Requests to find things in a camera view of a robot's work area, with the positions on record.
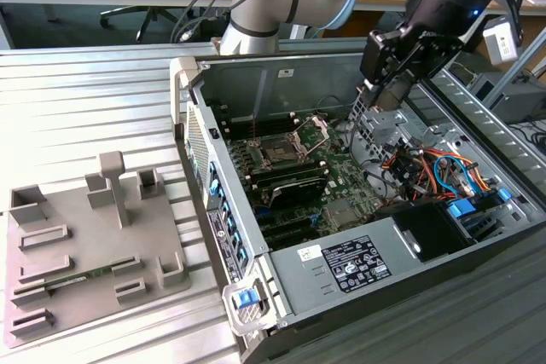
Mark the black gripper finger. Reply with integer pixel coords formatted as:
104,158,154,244
406,37,465,84
359,29,404,104

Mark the CPU socket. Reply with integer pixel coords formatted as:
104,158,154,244
255,136,309,170

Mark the black RAM slot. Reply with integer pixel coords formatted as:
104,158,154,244
251,166,328,189
248,159,321,181

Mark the metal disk bay cage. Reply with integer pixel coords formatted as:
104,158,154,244
347,86,427,177

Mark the grey desktop computer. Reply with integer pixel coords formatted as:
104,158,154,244
468,72,546,124

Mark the open grey PC case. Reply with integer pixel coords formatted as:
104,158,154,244
169,35,546,363

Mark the green motherboard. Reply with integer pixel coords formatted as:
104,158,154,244
219,110,406,252

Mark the blue disk carrier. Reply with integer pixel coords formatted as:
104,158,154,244
445,198,478,222

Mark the grey chipset heatsink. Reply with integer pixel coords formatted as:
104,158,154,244
326,199,363,229

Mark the grey labelled power supply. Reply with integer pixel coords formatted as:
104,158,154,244
267,215,423,318

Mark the black office chair base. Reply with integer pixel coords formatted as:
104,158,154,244
100,5,180,43

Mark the blue case release latch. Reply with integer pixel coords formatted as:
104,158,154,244
232,290,261,309

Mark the grey plastic parts rack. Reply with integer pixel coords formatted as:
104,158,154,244
2,149,194,348

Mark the green RAM stick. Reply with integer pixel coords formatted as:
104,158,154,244
42,267,116,286

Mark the orange yellow wire bundle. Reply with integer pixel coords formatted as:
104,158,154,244
381,146,491,203

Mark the metal socket cover frame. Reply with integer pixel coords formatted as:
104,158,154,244
292,115,332,159

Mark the blue data wire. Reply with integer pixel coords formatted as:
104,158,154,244
433,153,477,199

